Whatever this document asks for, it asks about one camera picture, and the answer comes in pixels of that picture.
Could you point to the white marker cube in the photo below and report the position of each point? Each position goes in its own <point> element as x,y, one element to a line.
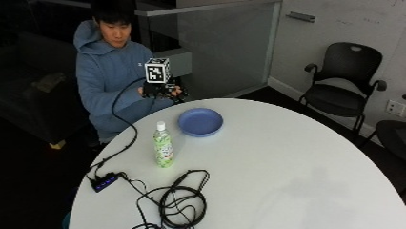
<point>157,70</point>

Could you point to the blue plate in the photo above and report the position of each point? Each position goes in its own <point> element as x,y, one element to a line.
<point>199,121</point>

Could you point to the the person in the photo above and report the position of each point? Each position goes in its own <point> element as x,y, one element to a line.
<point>101,79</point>

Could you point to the green labelled plastic bottle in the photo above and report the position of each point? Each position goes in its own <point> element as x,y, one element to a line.
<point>162,147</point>

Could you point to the glass partition panel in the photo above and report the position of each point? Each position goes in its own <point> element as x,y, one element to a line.
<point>223,47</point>

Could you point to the black USB hub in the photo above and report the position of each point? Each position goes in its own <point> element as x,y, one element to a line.
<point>103,182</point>

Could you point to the black office chair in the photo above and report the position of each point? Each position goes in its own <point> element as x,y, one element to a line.
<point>339,89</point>

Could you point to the white wall outlet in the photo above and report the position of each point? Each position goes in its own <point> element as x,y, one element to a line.
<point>395,108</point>

